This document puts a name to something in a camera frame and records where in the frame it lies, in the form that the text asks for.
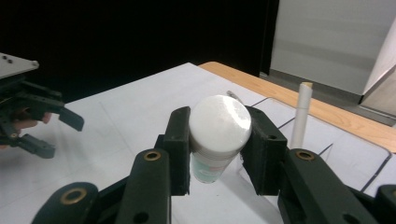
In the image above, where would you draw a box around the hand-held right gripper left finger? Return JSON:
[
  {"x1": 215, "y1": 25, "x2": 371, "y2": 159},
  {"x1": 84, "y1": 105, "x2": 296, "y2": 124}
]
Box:
[{"x1": 115, "y1": 105, "x2": 191, "y2": 224}]

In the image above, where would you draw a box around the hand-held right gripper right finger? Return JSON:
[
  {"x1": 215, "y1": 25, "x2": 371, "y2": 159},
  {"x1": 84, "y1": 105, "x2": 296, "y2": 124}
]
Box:
[{"x1": 241, "y1": 105, "x2": 379, "y2": 224}]

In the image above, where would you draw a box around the white paper-wrapped stick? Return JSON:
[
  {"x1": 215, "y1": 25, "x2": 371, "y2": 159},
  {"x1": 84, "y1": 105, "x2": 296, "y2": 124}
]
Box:
[{"x1": 289, "y1": 81, "x2": 314, "y2": 149}]

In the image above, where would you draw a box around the green white glue stick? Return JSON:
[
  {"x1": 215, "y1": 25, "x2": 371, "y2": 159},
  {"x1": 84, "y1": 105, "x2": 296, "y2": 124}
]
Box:
[{"x1": 188, "y1": 94, "x2": 253, "y2": 185}]

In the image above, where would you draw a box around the wooden table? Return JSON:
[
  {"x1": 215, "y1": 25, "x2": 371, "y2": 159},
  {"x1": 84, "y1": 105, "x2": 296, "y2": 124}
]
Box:
[{"x1": 198, "y1": 61, "x2": 396, "y2": 154}]

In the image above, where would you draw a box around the black curtain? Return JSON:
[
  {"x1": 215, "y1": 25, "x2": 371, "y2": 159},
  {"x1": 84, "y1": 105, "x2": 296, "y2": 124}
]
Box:
[{"x1": 0, "y1": 0, "x2": 280, "y2": 104}]

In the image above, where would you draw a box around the white partition panel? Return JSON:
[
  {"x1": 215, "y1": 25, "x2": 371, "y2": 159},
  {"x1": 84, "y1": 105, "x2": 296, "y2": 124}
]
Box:
[{"x1": 270, "y1": 0, "x2": 396, "y2": 96}]

